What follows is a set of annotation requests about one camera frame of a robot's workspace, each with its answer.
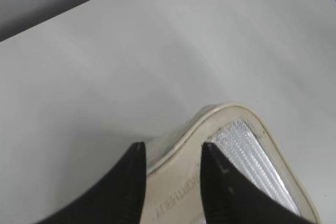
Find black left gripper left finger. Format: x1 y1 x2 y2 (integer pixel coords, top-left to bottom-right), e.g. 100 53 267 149
40 142 146 223

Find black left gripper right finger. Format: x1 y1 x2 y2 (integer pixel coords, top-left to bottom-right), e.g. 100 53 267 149
200 142 308 224

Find cream white zipper bag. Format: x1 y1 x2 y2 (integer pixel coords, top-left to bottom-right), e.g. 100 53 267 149
141 104 321 223

